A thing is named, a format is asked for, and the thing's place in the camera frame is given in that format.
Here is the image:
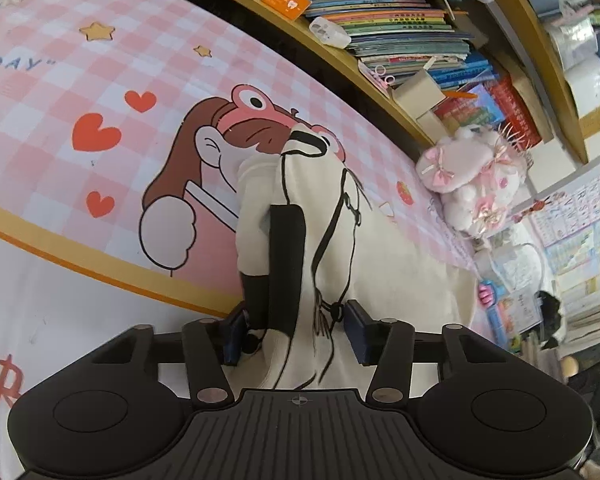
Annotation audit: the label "pink hand toy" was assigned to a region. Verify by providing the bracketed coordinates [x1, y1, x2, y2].
[477, 280, 501, 311]

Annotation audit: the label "red thick dictionary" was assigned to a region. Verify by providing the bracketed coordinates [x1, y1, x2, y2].
[485, 77, 543, 148]

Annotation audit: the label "row of colourful books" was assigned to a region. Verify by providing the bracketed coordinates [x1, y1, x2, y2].
[265, 0, 543, 148]

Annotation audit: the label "small white case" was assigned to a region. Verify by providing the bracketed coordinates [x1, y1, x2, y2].
[309, 16, 352, 49]

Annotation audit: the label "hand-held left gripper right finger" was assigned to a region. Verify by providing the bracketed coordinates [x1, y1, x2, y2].
[345, 299, 511, 406]

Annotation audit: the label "pink checked printed desk mat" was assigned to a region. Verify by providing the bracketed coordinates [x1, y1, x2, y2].
[0, 0, 481, 480]

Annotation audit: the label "cream T-shirt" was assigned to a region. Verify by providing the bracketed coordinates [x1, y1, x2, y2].
[235, 130, 481, 391]

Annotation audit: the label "stack of white books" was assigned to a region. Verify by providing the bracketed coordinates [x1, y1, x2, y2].
[555, 260, 600, 346]

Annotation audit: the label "small cream box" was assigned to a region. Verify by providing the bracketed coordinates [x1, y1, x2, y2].
[415, 109, 451, 143]

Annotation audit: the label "white pink plush bunny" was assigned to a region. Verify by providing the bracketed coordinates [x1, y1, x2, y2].
[415, 125, 528, 233]

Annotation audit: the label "black white furry toy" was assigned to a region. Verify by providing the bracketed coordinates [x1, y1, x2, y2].
[537, 290, 570, 351]

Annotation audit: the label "wall poster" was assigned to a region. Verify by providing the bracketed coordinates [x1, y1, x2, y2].
[527, 160, 600, 291]

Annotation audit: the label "wooden white bookshelf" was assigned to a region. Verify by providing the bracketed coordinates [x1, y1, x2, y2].
[150, 0, 600, 166]

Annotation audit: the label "white tissue roll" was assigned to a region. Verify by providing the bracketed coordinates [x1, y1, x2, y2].
[562, 55, 600, 116]

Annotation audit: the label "small beige cardboard box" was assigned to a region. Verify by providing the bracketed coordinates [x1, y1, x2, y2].
[392, 69, 448, 116]

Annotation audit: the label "pink scissors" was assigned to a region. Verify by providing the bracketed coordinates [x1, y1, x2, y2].
[372, 64, 396, 88]

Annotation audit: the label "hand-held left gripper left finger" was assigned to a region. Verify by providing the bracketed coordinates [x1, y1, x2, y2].
[92, 305, 248, 406]

